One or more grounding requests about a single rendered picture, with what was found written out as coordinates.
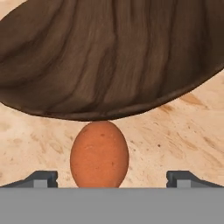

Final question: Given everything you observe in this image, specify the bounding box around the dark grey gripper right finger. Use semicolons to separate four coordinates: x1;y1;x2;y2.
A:
165;170;224;189

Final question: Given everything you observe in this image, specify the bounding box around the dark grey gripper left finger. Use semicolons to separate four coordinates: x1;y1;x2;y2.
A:
1;170;59;189

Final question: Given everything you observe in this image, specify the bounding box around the dark brown wooden bowl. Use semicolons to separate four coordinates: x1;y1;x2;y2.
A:
0;0;224;123

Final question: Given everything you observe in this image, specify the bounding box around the brown egg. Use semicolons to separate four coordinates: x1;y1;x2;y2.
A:
69;120;130;189

